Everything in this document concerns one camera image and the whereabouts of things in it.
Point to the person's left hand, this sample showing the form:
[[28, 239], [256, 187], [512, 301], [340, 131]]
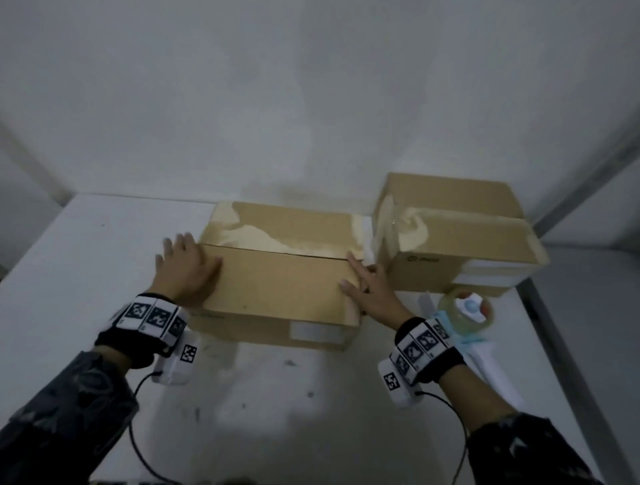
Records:
[[182, 270]]

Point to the person's right hand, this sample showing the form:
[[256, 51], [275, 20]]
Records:
[[380, 297]]

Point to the clear tape roll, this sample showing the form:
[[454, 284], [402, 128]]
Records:
[[447, 320]]

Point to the brown cardboard box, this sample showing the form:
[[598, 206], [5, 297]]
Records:
[[280, 280], [475, 235]]

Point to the blue white tape dispenser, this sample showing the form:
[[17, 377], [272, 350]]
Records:
[[492, 370]]

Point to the person's right forearm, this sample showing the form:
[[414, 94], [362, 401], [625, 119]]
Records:
[[500, 424]]

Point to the person's left forearm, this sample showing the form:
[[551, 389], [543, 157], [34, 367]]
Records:
[[60, 414]]

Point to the grey metal shelf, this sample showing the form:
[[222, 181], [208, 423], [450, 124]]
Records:
[[590, 325]]

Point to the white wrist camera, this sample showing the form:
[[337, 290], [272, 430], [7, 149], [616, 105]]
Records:
[[175, 367], [395, 385]]

